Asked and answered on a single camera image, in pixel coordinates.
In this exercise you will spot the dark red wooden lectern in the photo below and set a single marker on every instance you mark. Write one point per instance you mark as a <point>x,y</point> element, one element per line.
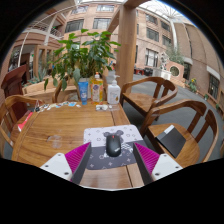
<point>13,80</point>

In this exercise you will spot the orange yellow detergent bottle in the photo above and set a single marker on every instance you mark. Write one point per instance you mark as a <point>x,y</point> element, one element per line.
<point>97,89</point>

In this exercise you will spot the white stone statue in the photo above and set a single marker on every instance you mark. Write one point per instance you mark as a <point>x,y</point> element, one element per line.
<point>164,60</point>

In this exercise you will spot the wooden planter box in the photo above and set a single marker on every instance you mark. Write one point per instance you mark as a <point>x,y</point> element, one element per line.
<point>36,87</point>

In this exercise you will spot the round-backed wooden chair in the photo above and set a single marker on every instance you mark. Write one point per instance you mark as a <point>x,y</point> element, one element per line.
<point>181,106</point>
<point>143,100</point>
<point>13,101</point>
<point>61,90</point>

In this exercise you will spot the green potted plant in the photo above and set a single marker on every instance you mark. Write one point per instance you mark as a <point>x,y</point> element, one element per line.
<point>85,55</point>

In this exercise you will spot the black notebook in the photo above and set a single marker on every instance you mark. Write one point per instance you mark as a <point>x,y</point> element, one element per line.
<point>171,140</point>

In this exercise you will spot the blue squeeze tube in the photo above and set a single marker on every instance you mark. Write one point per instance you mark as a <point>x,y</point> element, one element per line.
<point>83,91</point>

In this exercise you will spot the grey white printed mouse pad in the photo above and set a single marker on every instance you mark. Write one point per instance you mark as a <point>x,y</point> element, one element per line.
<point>96,135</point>

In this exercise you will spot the small blue sachet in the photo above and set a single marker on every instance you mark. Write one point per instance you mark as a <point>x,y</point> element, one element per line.
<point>72,104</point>

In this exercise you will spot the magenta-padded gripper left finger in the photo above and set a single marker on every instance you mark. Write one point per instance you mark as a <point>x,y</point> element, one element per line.
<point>59,165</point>

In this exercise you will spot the black computer mouse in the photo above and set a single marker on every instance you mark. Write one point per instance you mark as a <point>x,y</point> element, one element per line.
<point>113,146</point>

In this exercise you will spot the clear plastic packet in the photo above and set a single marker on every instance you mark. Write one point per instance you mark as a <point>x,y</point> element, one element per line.
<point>106,107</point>

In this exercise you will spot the red booklet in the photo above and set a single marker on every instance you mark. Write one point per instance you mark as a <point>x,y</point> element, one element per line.
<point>25,121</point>

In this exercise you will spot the white pump bottle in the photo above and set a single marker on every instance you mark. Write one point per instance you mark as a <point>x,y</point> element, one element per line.
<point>113,93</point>

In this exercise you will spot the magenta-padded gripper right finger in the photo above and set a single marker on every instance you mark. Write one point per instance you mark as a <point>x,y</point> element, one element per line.
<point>163,166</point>

